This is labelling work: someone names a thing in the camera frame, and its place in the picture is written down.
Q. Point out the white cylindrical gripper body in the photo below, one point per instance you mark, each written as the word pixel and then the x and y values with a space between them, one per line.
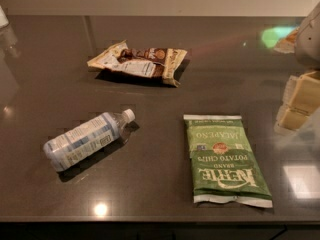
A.
pixel 310 40

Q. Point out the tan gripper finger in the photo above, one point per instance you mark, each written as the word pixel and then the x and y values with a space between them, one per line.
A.
pixel 289 121
pixel 303 93

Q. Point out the blue label plastic water bottle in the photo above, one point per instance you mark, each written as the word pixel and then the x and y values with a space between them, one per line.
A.
pixel 68 149

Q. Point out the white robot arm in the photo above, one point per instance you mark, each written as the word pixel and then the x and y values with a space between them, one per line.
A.
pixel 287 45

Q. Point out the green jalapeno potato chips bag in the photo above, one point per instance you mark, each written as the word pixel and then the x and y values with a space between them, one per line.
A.
pixel 224 168

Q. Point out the brown and cream snack bag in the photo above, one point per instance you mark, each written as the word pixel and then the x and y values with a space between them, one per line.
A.
pixel 151 63

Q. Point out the white object at left edge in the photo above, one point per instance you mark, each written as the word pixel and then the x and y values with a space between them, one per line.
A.
pixel 3 18

